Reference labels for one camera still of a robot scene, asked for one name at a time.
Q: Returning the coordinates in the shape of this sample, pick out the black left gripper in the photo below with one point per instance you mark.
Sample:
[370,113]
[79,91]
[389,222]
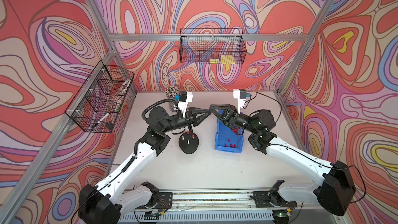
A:
[190,119]

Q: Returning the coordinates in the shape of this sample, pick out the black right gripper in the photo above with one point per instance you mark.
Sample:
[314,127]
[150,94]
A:
[229,115]

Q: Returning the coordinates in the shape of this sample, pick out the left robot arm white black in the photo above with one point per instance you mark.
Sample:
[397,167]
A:
[136,155]

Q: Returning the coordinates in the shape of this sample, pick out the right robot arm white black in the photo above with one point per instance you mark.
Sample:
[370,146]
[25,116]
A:
[332,185]

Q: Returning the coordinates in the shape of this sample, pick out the black dome with screws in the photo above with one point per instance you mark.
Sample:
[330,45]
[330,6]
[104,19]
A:
[188,144]

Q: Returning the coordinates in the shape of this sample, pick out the blue plastic bin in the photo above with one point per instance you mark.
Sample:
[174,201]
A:
[229,139]

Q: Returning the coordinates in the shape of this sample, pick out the clear pencil holder with pencils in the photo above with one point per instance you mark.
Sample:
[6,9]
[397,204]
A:
[171,92]

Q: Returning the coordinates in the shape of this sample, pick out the yellow block in basket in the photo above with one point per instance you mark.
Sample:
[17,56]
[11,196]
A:
[227,59]

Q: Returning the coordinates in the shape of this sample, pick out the white marker in basket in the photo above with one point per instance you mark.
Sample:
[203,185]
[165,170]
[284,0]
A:
[100,120]

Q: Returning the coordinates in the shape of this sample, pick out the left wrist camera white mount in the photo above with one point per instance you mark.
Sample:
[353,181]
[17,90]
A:
[183,99]

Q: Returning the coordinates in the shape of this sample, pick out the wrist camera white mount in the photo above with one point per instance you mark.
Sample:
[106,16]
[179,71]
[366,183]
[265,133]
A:
[241,96]
[183,99]

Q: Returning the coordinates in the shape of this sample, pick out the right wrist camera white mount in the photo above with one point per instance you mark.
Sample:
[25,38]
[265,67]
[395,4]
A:
[241,96]

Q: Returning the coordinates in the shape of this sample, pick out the black wire basket at back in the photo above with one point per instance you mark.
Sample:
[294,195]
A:
[206,45]

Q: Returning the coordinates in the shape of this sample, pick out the black wire basket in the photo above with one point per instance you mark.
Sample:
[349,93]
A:
[104,91]
[206,45]

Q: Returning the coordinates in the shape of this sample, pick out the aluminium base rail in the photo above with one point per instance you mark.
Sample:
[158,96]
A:
[226,207]

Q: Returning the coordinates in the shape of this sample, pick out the black wire basket on left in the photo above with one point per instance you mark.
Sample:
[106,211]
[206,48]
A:
[104,91]

